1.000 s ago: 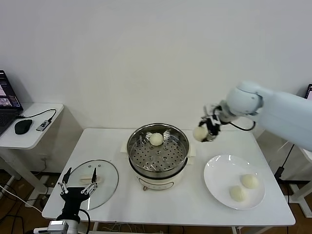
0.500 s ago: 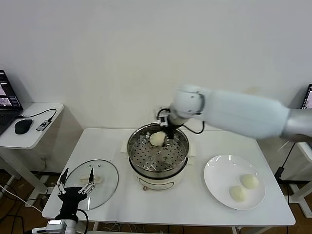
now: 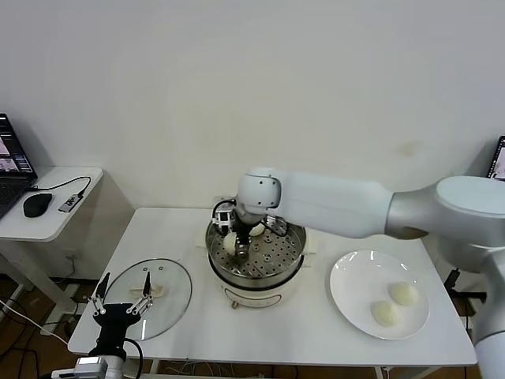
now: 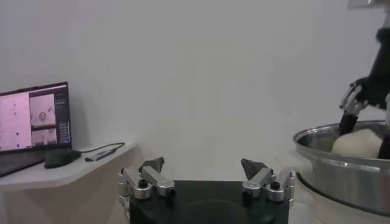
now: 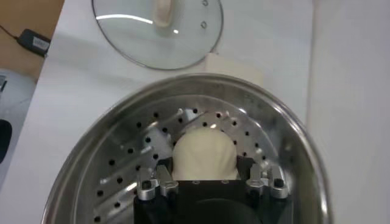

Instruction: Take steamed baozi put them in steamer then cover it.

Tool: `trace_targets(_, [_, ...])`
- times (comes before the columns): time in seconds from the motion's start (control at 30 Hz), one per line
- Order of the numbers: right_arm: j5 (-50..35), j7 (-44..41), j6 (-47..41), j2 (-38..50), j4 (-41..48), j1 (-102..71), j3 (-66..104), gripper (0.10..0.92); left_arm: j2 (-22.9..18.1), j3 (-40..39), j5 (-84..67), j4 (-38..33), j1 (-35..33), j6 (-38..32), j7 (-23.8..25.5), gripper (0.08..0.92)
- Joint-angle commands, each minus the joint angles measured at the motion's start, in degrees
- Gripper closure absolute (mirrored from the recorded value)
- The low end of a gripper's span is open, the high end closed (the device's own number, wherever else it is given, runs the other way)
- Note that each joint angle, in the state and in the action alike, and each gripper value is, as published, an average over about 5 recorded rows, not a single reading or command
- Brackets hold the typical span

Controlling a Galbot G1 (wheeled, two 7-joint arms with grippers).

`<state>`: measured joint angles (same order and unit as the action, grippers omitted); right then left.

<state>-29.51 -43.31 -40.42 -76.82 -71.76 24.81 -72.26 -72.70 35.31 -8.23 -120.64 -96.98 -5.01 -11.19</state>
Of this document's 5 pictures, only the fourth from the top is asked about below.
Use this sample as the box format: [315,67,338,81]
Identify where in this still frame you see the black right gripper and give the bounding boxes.
[338,27,390,159]

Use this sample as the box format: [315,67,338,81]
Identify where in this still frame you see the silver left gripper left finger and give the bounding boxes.
[118,156,177,200]

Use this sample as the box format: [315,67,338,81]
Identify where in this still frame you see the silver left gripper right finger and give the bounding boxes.
[240,158,296,203]

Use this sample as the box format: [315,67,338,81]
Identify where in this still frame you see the white steamed baozi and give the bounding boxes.
[331,128,384,159]

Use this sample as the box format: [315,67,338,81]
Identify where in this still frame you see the stainless steel steamer basket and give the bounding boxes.
[274,120,390,215]

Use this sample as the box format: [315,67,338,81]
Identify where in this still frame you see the grey USB hub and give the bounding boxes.
[84,148,117,163]

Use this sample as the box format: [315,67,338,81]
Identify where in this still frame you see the black computer mouse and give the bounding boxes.
[44,148,82,169]

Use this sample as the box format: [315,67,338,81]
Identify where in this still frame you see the white side table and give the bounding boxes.
[0,140,144,224]

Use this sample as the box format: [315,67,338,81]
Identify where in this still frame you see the black laptop with pink screen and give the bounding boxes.
[0,81,73,177]

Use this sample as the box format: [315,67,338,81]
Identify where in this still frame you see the black hub cable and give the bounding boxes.
[79,142,126,154]

